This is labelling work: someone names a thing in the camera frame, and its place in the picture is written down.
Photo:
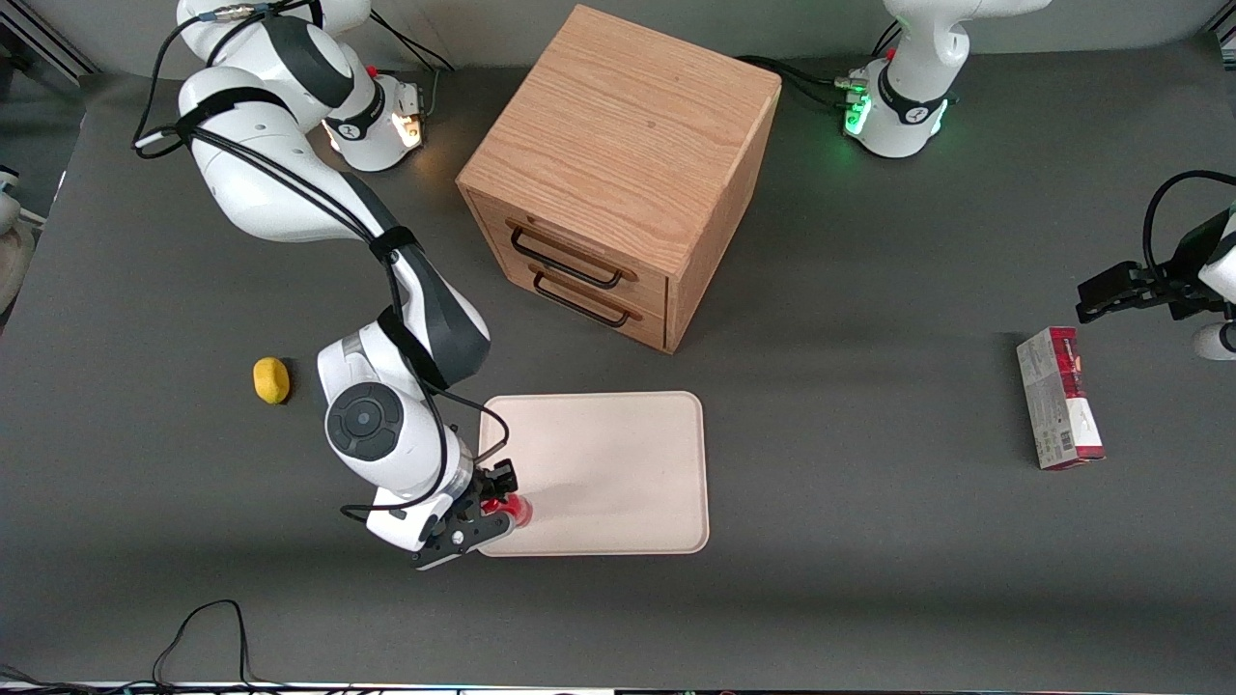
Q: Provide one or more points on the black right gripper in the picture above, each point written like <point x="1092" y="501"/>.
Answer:
<point x="488" y="488"/>

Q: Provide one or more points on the beige rectangular tray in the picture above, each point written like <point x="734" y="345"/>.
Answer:
<point x="618" y="473"/>

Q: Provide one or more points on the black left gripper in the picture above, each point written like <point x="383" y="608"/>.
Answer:
<point x="1180" y="286"/>

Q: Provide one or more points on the grey and red carton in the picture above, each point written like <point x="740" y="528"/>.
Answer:
<point x="1057" y="401"/>

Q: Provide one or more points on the aluminium frame rail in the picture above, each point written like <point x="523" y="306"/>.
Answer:
<point x="48" y="43"/>

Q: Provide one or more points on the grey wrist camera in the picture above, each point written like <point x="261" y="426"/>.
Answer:
<point x="401" y="521"/>
<point x="1217" y="342"/>

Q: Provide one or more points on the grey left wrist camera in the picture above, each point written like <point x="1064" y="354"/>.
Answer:
<point x="1217" y="342"/>

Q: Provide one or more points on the yellow lemon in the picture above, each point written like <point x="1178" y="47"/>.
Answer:
<point x="271" y="380"/>

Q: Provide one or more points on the wooden drawer cabinet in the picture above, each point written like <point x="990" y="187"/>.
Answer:
<point x="628" y="145"/>

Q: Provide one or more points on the red coke bottle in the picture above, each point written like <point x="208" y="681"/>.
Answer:
<point x="519" y="509"/>

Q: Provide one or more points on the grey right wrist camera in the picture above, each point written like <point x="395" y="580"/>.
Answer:
<point x="401" y="521"/>

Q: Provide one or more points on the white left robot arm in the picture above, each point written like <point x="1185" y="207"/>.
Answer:
<point x="908" y="97"/>

